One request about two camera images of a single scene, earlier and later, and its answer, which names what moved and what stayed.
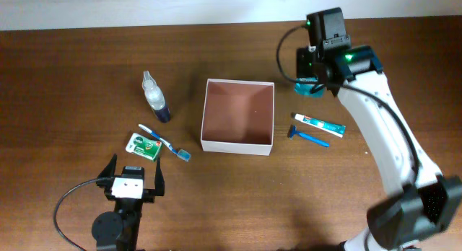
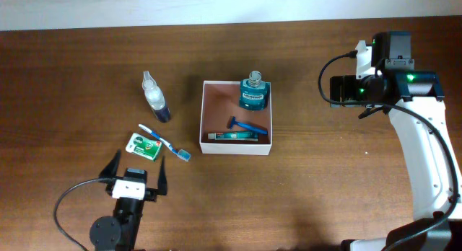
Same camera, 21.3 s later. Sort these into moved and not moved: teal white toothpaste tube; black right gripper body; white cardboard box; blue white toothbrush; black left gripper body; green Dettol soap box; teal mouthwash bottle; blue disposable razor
Moved: teal mouthwash bottle; teal white toothpaste tube; blue disposable razor; black right gripper body
Not moved: blue white toothbrush; white cardboard box; black left gripper body; green Dettol soap box
